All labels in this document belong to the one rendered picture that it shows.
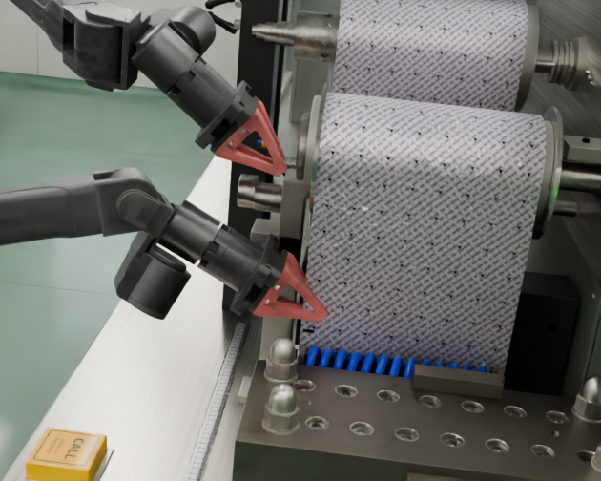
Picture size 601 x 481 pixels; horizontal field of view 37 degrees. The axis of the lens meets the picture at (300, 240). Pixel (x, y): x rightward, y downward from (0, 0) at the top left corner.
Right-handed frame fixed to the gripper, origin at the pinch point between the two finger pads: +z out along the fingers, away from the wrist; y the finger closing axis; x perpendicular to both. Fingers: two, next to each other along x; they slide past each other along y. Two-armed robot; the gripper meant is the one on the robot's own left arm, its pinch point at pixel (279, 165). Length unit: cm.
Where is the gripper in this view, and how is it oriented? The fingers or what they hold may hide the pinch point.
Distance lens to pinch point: 101.5
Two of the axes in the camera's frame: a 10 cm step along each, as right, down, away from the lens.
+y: -0.4, 3.8, -9.2
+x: 7.0, -6.5, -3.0
